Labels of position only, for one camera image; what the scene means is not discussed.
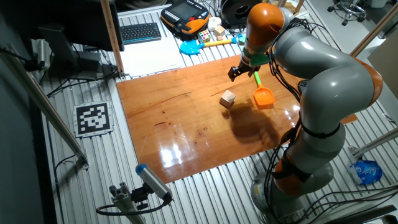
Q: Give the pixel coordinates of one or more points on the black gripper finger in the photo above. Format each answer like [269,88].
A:
[250,73]
[232,74]

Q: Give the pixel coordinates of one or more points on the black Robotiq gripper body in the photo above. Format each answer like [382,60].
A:
[244,67]

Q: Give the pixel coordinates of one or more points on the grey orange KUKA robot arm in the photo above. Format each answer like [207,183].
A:
[326,84]

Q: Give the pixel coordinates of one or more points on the white rounded object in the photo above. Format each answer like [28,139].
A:
[214,22]

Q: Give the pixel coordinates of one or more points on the tiny wooden block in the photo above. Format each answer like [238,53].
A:
[219,38]

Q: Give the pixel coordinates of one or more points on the small wooden block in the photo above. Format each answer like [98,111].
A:
[219,30]

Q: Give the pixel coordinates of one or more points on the colourful Rubik's cube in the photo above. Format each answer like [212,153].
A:
[204,36]

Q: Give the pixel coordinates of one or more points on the large brown wooden board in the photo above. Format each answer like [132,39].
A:
[186,124]

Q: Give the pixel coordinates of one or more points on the black orange teach pendant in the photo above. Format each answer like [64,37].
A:
[185,14]

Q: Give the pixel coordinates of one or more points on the white paper sheets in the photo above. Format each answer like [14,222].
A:
[149,59]

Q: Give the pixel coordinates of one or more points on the black computer keyboard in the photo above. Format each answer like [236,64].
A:
[140,32]

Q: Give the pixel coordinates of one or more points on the office chair base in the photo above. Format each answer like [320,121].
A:
[348,9]

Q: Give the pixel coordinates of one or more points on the slanted wooden beam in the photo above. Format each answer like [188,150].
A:
[373,31]

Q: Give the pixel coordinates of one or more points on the brown cardboard box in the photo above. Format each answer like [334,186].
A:
[385,65]

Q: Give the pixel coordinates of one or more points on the aluminium profile bar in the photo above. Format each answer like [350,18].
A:
[376,141]

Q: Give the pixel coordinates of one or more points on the black white fiducial marker board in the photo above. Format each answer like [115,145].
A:
[93,119]

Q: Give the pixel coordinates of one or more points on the blue plastic bag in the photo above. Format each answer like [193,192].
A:
[367,171]

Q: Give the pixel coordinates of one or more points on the dark computer monitor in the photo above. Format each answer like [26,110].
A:
[74,21]

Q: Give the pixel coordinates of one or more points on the wooden frame post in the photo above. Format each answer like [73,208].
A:
[112,37]

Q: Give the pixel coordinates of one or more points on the silver camera blue cap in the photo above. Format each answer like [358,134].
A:
[152,181]

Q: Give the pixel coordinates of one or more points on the aluminium camera mount profile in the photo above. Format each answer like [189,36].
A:
[124,202]

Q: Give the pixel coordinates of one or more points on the slanted aluminium frame bar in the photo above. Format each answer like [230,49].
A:
[46,105]

